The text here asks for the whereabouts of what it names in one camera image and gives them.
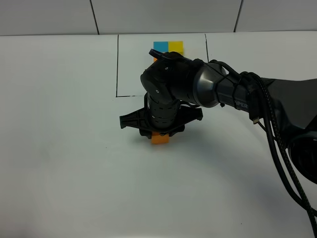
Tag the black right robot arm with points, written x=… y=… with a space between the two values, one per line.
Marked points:
x=178 y=88

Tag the yellow template block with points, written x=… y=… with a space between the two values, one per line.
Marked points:
x=176 y=46

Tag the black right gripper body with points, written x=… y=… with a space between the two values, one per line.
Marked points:
x=164 y=119

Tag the blue template block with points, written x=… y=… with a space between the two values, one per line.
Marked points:
x=161 y=46

